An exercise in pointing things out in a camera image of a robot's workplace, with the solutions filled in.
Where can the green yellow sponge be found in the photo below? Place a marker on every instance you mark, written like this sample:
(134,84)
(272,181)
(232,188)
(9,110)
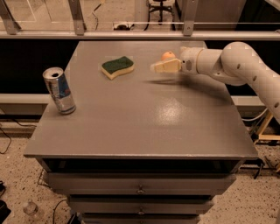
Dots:
(117,67)

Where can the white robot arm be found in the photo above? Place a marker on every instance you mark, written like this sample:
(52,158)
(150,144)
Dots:
(236,64)

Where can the grey drawer cabinet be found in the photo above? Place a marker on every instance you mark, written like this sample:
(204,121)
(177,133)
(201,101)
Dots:
(143,148)

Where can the orange fruit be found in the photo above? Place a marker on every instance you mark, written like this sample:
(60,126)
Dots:
(168,55)

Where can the black office chair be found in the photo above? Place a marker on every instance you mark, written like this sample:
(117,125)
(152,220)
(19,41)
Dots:
(160,7)

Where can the wooden stand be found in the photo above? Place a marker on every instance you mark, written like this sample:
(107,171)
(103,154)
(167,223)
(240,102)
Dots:
(260,133)

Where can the silver blue redbull can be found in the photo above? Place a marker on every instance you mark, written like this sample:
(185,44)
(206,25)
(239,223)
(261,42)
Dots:
(57,85)

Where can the clear plastic bottle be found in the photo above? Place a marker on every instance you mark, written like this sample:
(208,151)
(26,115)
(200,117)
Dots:
(31,209)

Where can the metal glass railing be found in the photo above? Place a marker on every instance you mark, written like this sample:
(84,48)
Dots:
(130,19)

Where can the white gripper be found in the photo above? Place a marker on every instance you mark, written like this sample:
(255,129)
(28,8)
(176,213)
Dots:
(189,60)

